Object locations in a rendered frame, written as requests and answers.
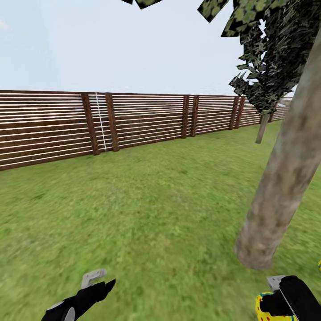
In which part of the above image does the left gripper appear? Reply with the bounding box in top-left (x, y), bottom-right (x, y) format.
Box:
top-left (77, 279), bottom-right (116, 312)

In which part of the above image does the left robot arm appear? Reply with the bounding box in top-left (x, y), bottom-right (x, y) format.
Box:
top-left (41, 269), bottom-right (116, 321)

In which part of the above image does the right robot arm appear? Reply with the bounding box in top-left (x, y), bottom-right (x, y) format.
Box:
top-left (260, 275), bottom-right (321, 321)

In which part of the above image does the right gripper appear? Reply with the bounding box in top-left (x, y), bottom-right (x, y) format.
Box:
top-left (260, 290), bottom-right (294, 317)

